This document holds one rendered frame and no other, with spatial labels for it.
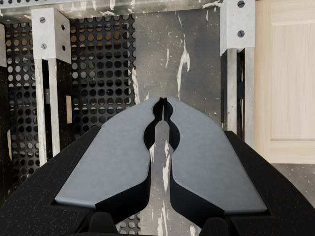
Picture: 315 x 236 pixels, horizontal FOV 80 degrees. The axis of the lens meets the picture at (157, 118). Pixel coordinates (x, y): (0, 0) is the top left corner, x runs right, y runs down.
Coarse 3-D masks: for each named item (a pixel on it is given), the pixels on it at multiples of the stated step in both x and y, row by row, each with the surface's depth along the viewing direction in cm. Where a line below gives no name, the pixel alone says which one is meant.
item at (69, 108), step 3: (66, 96) 53; (69, 96) 54; (69, 99) 54; (69, 102) 54; (69, 105) 54; (69, 108) 54; (69, 111) 54; (69, 114) 54; (69, 117) 54; (69, 120) 54; (69, 123) 54
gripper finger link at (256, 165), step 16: (240, 144) 8; (240, 160) 7; (256, 160) 7; (256, 176) 6; (272, 176) 6; (272, 192) 6; (288, 192) 6; (272, 208) 5; (288, 208) 5; (304, 208) 5; (240, 224) 5; (256, 224) 5; (272, 224) 5; (288, 224) 5; (304, 224) 5
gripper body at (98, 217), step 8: (96, 216) 5; (104, 216) 5; (96, 224) 5; (104, 224) 5; (112, 224) 5; (208, 224) 5; (216, 224) 5; (224, 224) 5; (88, 232) 4; (96, 232) 4; (104, 232) 5; (112, 232) 5; (200, 232) 5; (208, 232) 5; (216, 232) 5; (224, 232) 5
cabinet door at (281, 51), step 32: (256, 0) 47; (288, 0) 46; (256, 32) 47; (288, 32) 47; (256, 64) 48; (288, 64) 47; (256, 96) 48; (288, 96) 47; (256, 128) 48; (288, 128) 48; (288, 160) 48
